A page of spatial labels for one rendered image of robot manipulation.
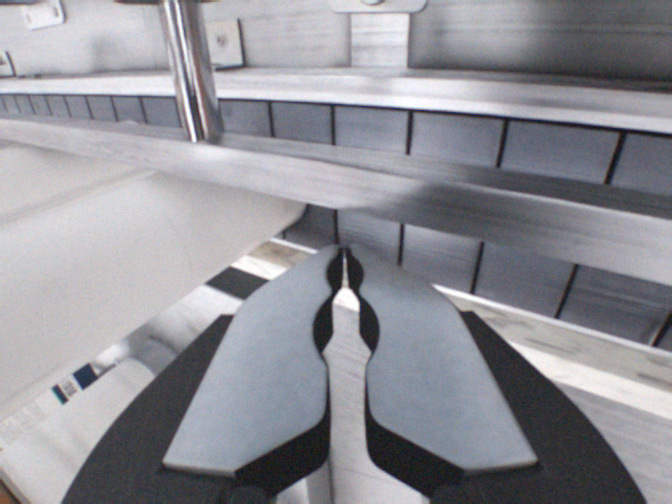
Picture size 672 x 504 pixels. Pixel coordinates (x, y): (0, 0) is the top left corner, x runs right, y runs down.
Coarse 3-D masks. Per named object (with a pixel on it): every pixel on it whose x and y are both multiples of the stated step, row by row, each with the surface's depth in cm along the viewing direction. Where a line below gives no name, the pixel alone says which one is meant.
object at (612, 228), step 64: (0, 128) 18; (64, 128) 14; (128, 128) 13; (320, 192) 9; (384, 192) 8; (448, 192) 7; (512, 192) 6; (576, 192) 6; (640, 192) 6; (576, 256) 6; (640, 256) 6
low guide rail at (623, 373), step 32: (256, 256) 19; (288, 256) 19; (512, 320) 14; (544, 352) 13; (576, 352) 13; (608, 352) 13; (640, 352) 12; (576, 384) 13; (608, 384) 12; (640, 384) 11
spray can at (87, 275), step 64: (128, 192) 13; (192, 192) 14; (256, 192) 16; (0, 256) 9; (64, 256) 10; (128, 256) 11; (192, 256) 13; (0, 320) 9; (64, 320) 10; (128, 320) 12; (0, 384) 9
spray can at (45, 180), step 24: (0, 168) 17; (24, 168) 18; (48, 168) 19; (72, 168) 20; (96, 168) 21; (120, 168) 22; (144, 168) 23; (0, 192) 17; (24, 192) 18; (48, 192) 19; (72, 192) 20; (96, 192) 21; (0, 216) 17; (24, 216) 18
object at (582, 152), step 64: (256, 128) 19; (320, 128) 17; (384, 128) 16; (448, 128) 14; (512, 128) 13; (576, 128) 12; (384, 256) 19; (448, 256) 17; (512, 256) 15; (576, 320) 15; (640, 320) 14
